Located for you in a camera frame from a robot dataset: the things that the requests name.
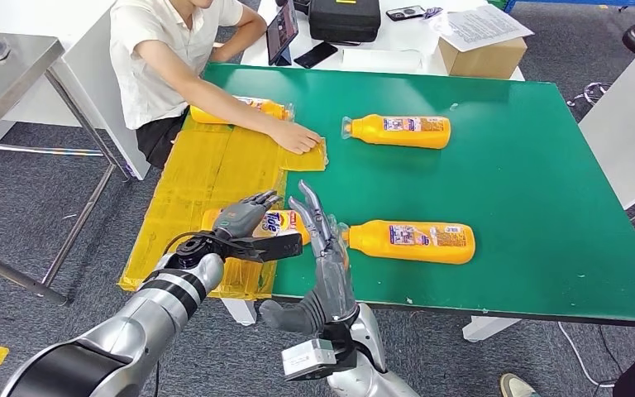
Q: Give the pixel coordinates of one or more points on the white table leg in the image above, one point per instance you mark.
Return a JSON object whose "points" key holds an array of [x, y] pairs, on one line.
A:
{"points": [[239, 312], [490, 327]]}

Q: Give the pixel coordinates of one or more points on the white side table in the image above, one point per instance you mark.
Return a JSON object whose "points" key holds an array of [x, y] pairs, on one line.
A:
{"points": [[630, 126]]}

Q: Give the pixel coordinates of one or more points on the stainless steel table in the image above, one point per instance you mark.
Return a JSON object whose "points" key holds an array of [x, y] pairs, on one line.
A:
{"points": [[5, 82]]}

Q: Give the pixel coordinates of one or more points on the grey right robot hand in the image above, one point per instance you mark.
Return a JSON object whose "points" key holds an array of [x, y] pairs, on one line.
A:
{"points": [[334, 290]]}

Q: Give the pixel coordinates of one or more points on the green plastic crate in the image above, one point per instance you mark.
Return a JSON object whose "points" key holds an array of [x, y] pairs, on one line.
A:
{"points": [[497, 4]]}

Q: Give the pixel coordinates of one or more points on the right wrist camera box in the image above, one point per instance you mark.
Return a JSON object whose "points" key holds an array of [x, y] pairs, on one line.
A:
{"points": [[309, 359]]}

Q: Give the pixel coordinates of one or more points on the person's foot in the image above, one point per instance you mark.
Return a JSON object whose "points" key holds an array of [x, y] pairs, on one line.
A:
{"points": [[517, 387]]}

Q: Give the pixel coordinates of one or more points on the yellow taped cardboard mat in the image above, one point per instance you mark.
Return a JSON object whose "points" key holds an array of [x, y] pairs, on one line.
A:
{"points": [[202, 175]]}

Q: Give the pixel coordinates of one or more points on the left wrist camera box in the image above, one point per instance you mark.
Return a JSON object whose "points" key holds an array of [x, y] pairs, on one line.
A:
{"points": [[279, 246]]}

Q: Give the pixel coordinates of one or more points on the orange detergent bottle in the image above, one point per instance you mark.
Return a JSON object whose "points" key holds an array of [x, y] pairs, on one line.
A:
{"points": [[372, 131], [282, 222], [372, 241], [273, 109]]}

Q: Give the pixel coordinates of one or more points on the brown cardboard box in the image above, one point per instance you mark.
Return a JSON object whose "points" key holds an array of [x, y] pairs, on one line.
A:
{"points": [[482, 62]]}

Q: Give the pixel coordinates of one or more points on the blue metal rack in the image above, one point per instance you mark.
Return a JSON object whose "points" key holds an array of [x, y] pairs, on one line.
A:
{"points": [[569, 2]]}

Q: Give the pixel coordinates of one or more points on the person's left forearm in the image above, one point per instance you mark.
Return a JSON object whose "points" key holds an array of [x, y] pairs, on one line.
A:
{"points": [[241, 41]]}

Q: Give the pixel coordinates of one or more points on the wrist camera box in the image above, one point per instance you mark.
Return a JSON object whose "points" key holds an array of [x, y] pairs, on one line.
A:
{"points": [[279, 246], [309, 359]]}

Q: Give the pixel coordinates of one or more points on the black carrying case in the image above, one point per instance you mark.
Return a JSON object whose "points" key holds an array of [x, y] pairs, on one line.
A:
{"points": [[344, 21]]}

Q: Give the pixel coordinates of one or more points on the person's right forearm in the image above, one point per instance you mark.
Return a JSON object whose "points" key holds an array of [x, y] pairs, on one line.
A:
{"points": [[235, 107]]}

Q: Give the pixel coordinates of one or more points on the purple wrapper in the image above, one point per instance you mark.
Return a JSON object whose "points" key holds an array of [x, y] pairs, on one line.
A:
{"points": [[431, 13]]}

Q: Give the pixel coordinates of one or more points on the person's right hand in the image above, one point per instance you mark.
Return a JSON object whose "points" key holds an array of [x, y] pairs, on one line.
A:
{"points": [[295, 138]]}

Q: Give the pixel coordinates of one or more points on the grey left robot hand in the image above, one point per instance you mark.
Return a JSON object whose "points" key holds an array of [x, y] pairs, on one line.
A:
{"points": [[238, 219]]}

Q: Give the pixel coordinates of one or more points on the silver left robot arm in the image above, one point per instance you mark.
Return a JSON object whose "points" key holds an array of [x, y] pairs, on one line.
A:
{"points": [[148, 312]]}

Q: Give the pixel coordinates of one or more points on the black smartphone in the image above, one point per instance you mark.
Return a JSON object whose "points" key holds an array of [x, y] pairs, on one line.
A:
{"points": [[316, 55]]}

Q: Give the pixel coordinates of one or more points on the printed paper sheet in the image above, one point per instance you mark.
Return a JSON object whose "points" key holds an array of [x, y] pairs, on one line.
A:
{"points": [[483, 27]]}

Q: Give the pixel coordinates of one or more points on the tablet on blue stand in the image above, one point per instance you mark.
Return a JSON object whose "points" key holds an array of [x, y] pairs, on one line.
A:
{"points": [[282, 30]]}

